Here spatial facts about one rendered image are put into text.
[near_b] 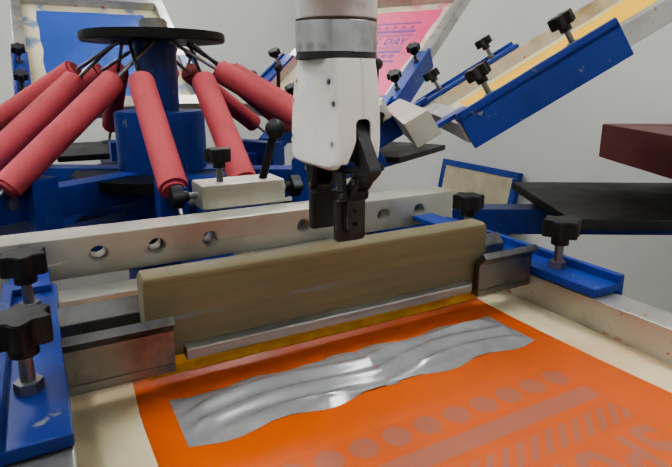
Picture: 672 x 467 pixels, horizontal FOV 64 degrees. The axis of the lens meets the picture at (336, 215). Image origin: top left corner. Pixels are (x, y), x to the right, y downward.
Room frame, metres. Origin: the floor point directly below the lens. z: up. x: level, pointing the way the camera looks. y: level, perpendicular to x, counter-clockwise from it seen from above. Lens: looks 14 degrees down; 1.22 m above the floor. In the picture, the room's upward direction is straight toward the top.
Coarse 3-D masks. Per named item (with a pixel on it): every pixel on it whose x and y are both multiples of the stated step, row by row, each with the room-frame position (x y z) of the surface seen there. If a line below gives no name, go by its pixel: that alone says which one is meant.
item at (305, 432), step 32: (288, 352) 0.49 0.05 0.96; (320, 352) 0.49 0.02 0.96; (160, 384) 0.43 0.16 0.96; (192, 384) 0.43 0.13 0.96; (224, 384) 0.43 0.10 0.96; (160, 416) 0.39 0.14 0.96; (288, 416) 0.39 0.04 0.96; (320, 416) 0.39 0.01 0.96; (352, 416) 0.39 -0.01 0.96; (384, 416) 0.39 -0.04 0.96; (160, 448) 0.35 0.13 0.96; (192, 448) 0.35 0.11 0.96; (224, 448) 0.35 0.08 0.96; (256, 448) 0.35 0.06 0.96; (288, 448) 0.35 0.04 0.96; (320, 448) 0.35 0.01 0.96
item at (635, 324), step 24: (96, 288) 0.58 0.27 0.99; (120, 288) 0.58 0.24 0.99; (528, 288) 0.62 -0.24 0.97; (552, 288) 0.59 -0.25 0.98; (576, 312) 0.56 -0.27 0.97; (600, 312) 0.54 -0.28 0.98; (624, 312) 0.51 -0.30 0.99; (648, 312) 0.51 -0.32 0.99; (624, 336) 0.51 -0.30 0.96; (648, 336) 0.49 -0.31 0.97; (48, 456) 0.29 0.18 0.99; (72, 456) 0.29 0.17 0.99
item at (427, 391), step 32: (416, 320) 0.57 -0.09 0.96; (448, 320) 0.57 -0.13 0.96; (512, 320) 0.57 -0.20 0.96; (512, 352) 0.49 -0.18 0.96; (544, 352) 0.49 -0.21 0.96; (576, 352) 0.49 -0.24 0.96; (416, 384) 0.43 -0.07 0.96; (448, 384) 0.43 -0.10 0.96; (480, 384) 0.43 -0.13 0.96; (608, 384) 0.43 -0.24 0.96; (640, 384) 0.43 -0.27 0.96; (640, 416) 0.39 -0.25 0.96
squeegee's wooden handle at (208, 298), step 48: (384, 240) 0.54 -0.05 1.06; (432, 240) 0.56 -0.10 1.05; (480, 240) 0.60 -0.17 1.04; (144, 288) 0.42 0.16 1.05; (192, 288) 0.44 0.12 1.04; (240, 288) 0.46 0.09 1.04; (288, 288) 0.48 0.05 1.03; (336, 288) 0.51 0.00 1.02; (384, 288) 0.53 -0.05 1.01; (192, 336) 0.44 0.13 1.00
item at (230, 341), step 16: (432, 288) 0.56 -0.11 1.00; (448, 288) 0.56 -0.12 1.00; (464, 288) 0.57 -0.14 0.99; (368, 304) 0.52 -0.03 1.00; (384, 304) 0.52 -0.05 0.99; (400, 304) 0.53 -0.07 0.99; (416, 304) 0.54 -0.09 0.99; (288, 320) 0.48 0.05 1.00; (304, 320) 0.48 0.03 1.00; (320, 320) 0.48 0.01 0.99; (336, 320) 0.49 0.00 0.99; (352, 320) 0.50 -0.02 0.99; (224, 336) 0.45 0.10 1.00; (240, 336) 0.45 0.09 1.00; (256, 336) 0.45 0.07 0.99; (272, 336) 0.46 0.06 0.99; (192, 352) 0.42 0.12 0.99; (208, 352) 0.43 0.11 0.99
